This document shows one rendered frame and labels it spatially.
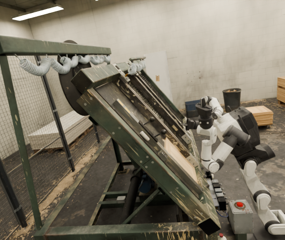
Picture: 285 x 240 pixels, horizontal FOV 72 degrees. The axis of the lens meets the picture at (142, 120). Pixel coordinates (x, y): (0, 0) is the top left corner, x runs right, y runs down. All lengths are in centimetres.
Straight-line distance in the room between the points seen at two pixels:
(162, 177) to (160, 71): 452
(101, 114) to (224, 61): 621
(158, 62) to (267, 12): 358
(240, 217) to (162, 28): 621
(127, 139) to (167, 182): 37
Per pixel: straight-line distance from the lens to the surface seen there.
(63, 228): 187
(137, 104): 173
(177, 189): 133
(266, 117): 504
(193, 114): 618
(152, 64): 560
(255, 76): 741
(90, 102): 117
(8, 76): 144
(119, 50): 723
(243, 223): 155
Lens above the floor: 193
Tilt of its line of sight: 17 degrees down
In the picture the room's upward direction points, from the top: 10 degrees counter-clockwise
